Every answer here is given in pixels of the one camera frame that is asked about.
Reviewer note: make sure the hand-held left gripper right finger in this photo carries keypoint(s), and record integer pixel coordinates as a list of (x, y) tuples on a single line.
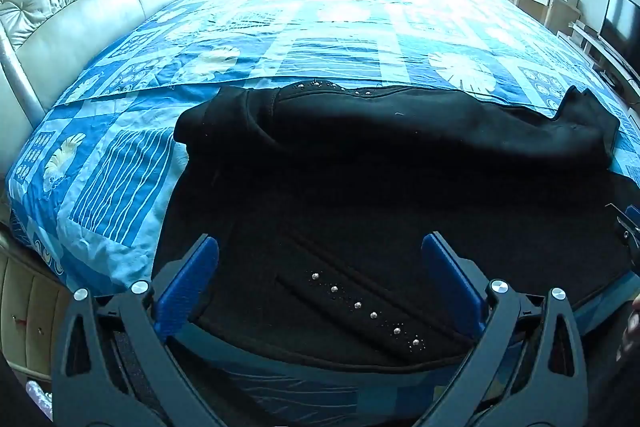
[(450, 287)]

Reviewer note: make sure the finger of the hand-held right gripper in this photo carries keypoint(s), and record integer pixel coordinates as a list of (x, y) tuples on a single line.
[(629, 237)]

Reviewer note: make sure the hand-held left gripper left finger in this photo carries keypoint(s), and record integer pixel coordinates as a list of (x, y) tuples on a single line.
[(192, 279)]

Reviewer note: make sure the black pants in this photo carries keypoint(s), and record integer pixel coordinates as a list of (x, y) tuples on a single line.
[(350, 187)]

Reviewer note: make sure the person's right hand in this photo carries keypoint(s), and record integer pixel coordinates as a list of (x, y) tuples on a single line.
[(635, 322)]

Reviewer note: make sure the cream bedside cabinet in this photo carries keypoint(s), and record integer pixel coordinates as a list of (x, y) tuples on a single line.
[(27, 317)]

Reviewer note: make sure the white television stand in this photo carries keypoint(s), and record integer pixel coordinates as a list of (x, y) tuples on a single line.
[(600, 52)]

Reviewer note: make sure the flat screen television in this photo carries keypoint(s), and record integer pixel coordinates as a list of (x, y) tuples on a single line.
[(622, 29)]

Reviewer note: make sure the blue patterned bed sheet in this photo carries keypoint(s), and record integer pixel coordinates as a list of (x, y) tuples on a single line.
[(300, 37)]

